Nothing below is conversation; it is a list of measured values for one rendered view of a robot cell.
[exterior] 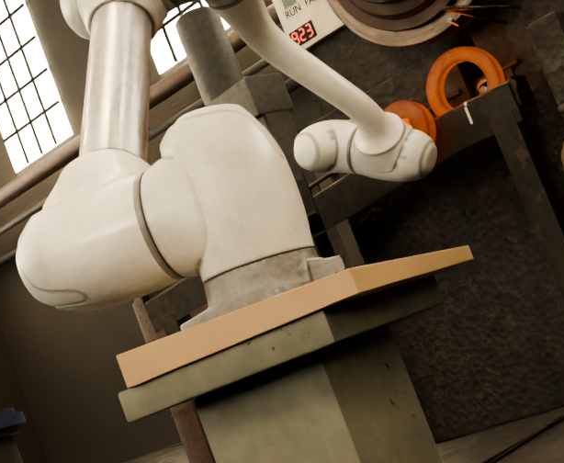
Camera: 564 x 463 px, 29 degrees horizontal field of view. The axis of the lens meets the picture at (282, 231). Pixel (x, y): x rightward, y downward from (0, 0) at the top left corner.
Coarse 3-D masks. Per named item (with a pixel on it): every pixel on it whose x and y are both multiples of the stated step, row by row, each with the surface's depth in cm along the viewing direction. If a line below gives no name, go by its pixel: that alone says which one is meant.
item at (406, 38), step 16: (336, 0) 261; (464, 0) 241; (480, 0) 245; (336, 16) 262; (448, 16) 244; (464, 16) 246; (368, 32) 257; (384, 32) 255; (400, 32) 252; (416, 32) 249; (432, 32) 247
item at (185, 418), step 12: (144, 312) 519; (192, 312) 507; (144, 324) 521; (144, 336) 527; (156, 336) 515; (180, 408) 512; (192, 408) 506; (180, 420) 515; (192, 420) 508; (180, 432) 519; (192, 432) 509; (192, 444) 511; (204, 444) 505; (192, 456) 514; (204, 456) 506
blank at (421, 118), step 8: (392, 104) 253; (400, 104) 251; (408, 104) 250; (416, 104) 249; (392, 112) 253; (400, 112) 251; (408, 112) 250; (416, 112) 248; (424, 112) 247; (416, 120) 248; (424, 120) 247; (432, 120) 248; (416, 128) 248; (424, 128) 247; (432, 128) 247; (432, 136) 247
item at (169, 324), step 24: (504, 120) 238; (504, 144) 239; (528, 144) 237; (528, 168) 236; (528, 192) 237; (552, 192) 237; (528, 216) 238; (552, 216) 234; (312, 240) 274; (552, 240) 235; (552, 264) 236
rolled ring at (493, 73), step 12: (456, 48) 246; (468, 48) 244; (444, 60) 248; (456, 60) 246; (468, 60) 244; (480, 60) 243; (492, 60) 242; (432, 72) 250; (444, 72) 249; (492, 72) 242; (432, 84) 250; (444, 84) 252; (492, 84) 242; (432, 96) 251; (444, 96) 251; (432, 108) 251; (444, 108) 249
